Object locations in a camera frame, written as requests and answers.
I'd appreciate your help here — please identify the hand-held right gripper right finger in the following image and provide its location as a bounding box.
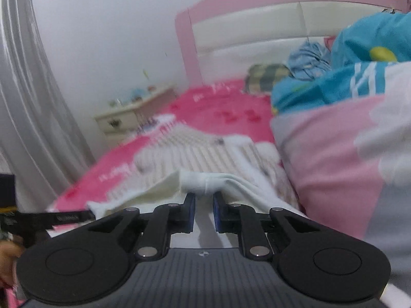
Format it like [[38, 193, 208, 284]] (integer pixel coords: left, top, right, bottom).
[[212, 192, 322, 260]]

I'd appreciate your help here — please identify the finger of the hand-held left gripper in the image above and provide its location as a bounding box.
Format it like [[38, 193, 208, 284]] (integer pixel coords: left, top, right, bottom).
[[46, 210, 96, 230]]

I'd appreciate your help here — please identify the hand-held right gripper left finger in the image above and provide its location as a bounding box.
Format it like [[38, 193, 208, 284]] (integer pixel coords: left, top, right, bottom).
[[87, 192, 196, 261]]

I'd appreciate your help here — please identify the white sweatshirt with bear outline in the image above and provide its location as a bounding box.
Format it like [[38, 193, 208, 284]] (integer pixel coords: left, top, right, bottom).
[[86, 170, 310, 251]]

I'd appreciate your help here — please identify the beige checked garment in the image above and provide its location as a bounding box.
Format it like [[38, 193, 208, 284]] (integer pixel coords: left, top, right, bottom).
[[135, 125, 301, 214]]

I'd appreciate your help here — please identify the person's left hand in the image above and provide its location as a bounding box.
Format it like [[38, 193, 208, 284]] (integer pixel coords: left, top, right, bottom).
[[0, 240, 24, 287]]

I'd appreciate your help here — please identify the grey curtain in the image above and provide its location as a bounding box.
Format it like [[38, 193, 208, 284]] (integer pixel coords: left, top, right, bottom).
[[0, 0, 97, 214]]

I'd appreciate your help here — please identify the pink floral bed blanket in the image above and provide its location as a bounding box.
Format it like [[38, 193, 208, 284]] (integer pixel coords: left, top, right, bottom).
[[0, 79, 309, 308]]

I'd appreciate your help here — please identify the cream nightstand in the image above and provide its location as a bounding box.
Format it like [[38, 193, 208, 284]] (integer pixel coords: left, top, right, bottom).
[[95, 85, 179, 142]]

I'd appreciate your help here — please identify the pink cloud print quilt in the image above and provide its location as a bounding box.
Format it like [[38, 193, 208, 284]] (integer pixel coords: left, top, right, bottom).
[[270, 66, 411, 308]]

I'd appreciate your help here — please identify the plaid pillow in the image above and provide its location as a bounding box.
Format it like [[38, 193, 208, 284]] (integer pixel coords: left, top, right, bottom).
[[244, 63, 291, 95]]

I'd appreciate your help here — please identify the light blue crumpled cloth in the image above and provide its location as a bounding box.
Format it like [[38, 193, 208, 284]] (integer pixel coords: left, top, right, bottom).
[[287, 42, 333, 79]]

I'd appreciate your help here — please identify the pink and white headboard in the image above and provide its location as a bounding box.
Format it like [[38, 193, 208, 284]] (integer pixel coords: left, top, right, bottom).
[[175, 0, 410, 87]]

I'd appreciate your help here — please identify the blue patterned quilt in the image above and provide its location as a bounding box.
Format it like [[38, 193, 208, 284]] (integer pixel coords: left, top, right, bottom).
[[271, 11, 411, 113]]

